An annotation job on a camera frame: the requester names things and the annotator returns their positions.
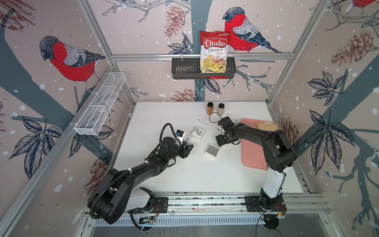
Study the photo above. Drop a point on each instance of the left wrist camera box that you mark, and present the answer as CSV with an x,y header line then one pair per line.
x,y
180,136

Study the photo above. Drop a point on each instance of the orange spice jar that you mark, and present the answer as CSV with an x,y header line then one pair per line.
x,y
210,108

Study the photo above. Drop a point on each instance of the pink plastic tray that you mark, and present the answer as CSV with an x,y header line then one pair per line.
x,y
252,154

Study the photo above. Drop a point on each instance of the aluminium mounting rail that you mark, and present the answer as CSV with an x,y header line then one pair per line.
x,y
229,204

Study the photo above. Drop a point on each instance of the white gift box middle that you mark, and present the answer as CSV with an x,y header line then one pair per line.
x,y
198,133

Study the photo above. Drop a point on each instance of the beige spice jar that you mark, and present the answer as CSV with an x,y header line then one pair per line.
x,y
221,109

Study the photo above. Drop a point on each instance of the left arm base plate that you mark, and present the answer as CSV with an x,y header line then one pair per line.
x,y
158,205

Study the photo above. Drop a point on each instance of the white mesh wall shelf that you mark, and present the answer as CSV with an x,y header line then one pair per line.
x,y
97,112

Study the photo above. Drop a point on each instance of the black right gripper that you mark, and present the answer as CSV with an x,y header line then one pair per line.
x,y
219,140

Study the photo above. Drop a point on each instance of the white gift box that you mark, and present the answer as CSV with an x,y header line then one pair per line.
x,y
187,139
198,133

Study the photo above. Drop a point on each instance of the white gift box left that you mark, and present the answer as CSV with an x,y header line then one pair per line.
x,y
187,139

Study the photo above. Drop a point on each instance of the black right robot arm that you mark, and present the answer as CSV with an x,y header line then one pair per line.
x,y
278,152

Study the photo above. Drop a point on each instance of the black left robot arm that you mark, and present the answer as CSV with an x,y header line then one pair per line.
x,y
117,192

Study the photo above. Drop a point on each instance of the wooden cutting board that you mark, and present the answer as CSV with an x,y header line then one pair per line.
x,y
267,126

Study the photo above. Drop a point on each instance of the white lift-off lid jewelry box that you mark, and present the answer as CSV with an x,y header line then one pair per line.
x,y
212,150

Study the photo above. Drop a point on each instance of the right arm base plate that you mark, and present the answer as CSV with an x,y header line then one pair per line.
x,y
254,204

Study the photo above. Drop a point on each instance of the white jewelry box lid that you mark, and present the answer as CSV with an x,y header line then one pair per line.
x,y
226,145

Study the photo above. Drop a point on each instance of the Chuba cassava chips bag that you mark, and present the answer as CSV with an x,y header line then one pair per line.
x,y
214,51

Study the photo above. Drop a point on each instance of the black wire wall basket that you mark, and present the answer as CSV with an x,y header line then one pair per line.
x,y
189,69

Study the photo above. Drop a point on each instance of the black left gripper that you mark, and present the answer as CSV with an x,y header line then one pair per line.
x,y
185,153

